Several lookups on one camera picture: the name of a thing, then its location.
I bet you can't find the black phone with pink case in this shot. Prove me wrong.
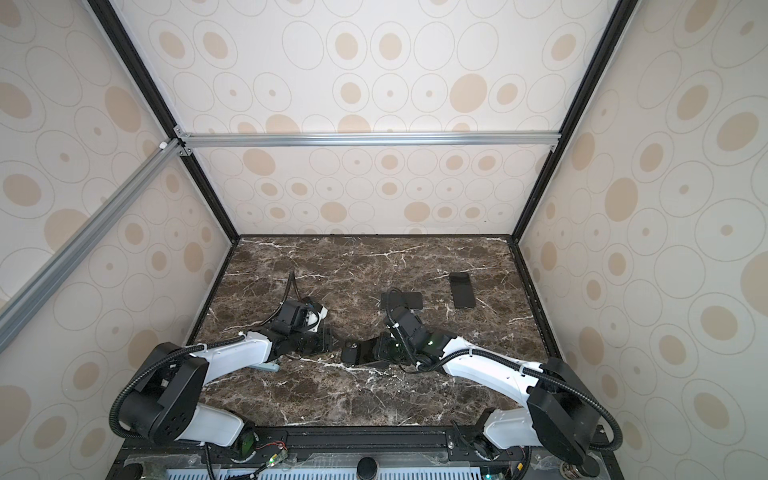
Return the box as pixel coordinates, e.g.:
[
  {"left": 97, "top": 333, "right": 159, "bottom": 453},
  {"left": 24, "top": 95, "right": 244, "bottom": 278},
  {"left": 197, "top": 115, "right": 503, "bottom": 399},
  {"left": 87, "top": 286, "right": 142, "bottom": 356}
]
[{"left": 340, "top": 339, "right": 387, "bottom": 368}]

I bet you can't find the silver-edged black phone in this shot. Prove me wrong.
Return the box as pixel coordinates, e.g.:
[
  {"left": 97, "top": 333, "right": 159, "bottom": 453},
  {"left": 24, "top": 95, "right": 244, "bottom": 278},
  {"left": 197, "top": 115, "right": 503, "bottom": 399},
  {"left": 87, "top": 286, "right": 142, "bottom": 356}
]
[{"left": 449, "top": 272, "right": 476, "bottom": 309}]

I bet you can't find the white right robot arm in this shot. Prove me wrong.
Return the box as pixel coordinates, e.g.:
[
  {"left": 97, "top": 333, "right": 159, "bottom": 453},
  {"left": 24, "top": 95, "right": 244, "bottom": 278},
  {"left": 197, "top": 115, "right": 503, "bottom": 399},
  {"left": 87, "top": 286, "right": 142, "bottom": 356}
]
[{"left": 374, "top": 288, "right": 624, "bottom": 475}]

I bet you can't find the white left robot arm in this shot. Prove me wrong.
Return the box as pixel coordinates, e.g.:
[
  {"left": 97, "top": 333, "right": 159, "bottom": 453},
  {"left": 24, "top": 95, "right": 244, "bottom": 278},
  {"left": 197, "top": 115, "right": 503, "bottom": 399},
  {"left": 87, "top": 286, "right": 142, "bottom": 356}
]
[{"left": 108, "top": 296, "right": 334, "bottom": 458}]

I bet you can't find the blue-edged phone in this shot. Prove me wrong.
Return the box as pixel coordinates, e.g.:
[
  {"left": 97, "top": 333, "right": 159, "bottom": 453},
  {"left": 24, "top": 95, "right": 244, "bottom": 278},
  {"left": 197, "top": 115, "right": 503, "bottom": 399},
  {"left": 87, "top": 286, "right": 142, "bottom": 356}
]
[{"left": 379, "top": 291, "right": 424, "bottom": 312}]

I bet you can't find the light blue stapler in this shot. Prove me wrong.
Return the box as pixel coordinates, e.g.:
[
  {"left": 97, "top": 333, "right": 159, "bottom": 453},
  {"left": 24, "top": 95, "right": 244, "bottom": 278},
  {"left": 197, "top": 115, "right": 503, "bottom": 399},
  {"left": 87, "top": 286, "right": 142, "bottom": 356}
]
[{"left": 250, "top": 362, "right": 280, "bottom": 373}]

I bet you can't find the black knob centre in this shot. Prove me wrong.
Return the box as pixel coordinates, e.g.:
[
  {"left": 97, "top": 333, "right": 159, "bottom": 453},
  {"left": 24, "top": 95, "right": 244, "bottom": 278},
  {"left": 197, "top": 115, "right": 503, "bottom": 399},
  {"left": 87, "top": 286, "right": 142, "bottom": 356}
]
[{"left": 355, "top": 457, "right": 379, "bottom": 480}]

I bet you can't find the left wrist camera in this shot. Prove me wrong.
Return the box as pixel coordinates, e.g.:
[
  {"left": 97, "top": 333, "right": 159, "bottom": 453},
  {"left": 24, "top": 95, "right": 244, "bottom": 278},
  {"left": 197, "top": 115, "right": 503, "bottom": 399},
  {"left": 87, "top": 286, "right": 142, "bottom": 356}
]
[{"left": 278, "top": 297, "right": 328, "bottom": 333}]

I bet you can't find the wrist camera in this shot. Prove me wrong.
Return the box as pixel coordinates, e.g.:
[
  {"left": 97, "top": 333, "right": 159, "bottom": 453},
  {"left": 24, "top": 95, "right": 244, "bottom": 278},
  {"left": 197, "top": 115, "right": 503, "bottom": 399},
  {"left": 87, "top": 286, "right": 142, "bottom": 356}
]
[
  {"left": 278, "top": 297, "right": 328, "bottom": 333},
  {"left": 389, "top": 307, "right": 428, "bottom": 345}
]

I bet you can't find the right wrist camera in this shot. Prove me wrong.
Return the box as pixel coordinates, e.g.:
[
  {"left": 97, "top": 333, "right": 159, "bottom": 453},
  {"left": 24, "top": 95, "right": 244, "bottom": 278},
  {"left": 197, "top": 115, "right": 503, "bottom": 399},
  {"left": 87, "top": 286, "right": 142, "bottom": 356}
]
[{"left": 389, "top": 307, "right": 428, "bottom": 345}]

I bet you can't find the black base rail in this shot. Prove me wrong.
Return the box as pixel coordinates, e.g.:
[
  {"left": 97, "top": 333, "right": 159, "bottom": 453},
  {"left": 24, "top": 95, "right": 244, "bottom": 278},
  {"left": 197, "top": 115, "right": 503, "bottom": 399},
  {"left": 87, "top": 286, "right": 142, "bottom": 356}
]
[{"left": 107, "top": 423, "right": 625, "bottom": 480}]

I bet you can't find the silver aluminium rail back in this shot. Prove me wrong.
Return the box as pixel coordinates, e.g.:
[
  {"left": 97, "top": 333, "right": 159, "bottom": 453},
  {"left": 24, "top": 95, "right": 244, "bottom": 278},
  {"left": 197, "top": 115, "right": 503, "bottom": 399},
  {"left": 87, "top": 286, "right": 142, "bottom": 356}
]
[{"left": 181, "top": 131, "right": 560, "bottom": 148}]

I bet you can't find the silver aluminium rail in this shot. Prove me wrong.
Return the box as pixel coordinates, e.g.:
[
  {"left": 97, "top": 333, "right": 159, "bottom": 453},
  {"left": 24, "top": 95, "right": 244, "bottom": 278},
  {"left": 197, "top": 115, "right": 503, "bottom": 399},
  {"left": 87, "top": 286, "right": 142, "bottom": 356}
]
[
  {"left": 1, "top": 138, "right": 182, "bottom": 350},
  {"left": 181, "top": 131, "right": 560, "bottom": 148}
]

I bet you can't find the silver aluminium rail left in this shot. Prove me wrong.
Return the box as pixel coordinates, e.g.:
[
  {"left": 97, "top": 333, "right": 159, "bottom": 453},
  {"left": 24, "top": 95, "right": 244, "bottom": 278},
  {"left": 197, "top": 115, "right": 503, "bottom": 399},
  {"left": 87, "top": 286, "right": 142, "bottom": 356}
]
[{"left": 1, "top": 138, "right": 182, "bottom": 350}]

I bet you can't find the black corner frame post left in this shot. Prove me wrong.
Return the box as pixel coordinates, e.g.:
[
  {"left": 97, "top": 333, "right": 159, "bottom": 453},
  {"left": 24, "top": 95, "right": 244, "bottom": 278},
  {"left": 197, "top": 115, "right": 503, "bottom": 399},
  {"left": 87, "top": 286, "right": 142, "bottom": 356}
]
[{"left": 87, "top": 0, "right": 240, "bottom": 244}]

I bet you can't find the black corner frame post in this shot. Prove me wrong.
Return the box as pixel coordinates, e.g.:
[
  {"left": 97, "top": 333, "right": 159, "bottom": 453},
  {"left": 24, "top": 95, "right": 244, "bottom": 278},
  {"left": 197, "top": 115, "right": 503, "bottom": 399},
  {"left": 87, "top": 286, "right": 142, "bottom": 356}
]
[
  {"left": 87, "top": 0, "right": 240, "bottom": 244},
  {"left": 509, "top": 0, "right": 639, "bottom": 246}
]

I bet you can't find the black corner frame post right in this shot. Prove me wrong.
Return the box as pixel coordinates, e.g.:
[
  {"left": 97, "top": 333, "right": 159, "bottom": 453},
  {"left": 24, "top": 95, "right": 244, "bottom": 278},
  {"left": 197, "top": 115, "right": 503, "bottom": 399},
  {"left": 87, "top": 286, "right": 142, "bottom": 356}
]
[{"left": 509, "top": 0, "right": 639, "bottom": 246}]

